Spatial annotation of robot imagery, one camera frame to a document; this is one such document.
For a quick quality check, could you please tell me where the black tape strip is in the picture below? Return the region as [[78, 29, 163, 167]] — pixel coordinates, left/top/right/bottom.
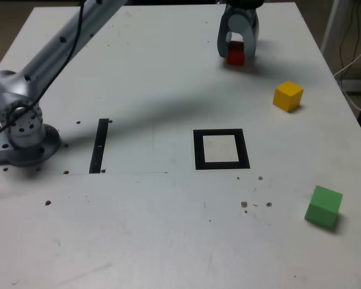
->
[[88, 118, 110, 175]]

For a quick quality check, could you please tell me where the black tape square outline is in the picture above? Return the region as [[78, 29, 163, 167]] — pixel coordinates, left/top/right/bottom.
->
[[193, 128, 251, 170]]

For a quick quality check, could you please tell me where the white background cable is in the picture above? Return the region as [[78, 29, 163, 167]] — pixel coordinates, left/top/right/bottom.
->
[[333, 40, 361, 114]]

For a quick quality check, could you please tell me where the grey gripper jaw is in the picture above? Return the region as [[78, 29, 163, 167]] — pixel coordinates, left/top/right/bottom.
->
[[229, 10, 261, 60], [217, 7, 233, 58]]

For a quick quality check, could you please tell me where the green cube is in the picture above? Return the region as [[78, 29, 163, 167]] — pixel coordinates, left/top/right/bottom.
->
[[304, 185, 344, 231]]

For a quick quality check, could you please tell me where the yellow cube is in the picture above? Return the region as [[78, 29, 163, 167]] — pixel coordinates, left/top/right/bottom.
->
[[273, 81, 304, 113]]

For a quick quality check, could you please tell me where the white table leg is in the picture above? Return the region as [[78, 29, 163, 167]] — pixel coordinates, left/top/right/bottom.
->
[[320, 0, 350, 70]]

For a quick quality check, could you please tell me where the red cube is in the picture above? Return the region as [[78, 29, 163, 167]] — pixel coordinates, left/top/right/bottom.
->
[[226, 41, 246, 66]]

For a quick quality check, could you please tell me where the thin black background cable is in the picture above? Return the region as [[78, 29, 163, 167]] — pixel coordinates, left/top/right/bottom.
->
[[353, 0, 361, 61], [339, 0, 356, 69]]

